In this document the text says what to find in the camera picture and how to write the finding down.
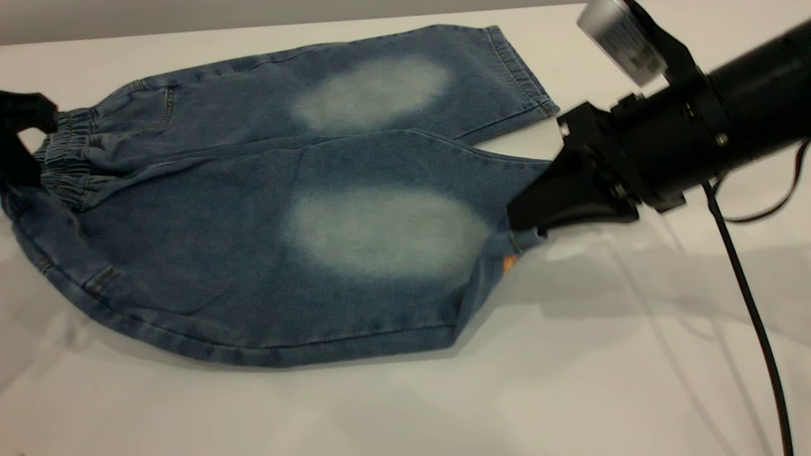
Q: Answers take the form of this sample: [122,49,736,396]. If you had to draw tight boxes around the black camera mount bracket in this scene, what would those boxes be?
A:
[624,0,707,96]

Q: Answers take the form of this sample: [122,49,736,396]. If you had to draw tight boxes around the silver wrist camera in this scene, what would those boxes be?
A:
[577,0,669,87]

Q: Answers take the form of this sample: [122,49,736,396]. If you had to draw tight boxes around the blue denim jeans with print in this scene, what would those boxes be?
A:
[0,24,560,369]

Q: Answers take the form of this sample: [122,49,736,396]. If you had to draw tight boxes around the thick black cable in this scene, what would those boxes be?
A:
[702,180,794,456]

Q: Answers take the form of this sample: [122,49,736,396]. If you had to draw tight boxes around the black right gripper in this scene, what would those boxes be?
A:
[506,101,688,234]

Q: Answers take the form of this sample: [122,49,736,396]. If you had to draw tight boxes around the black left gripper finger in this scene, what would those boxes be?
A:
[0,91,59,135]
[0,127,44,191]

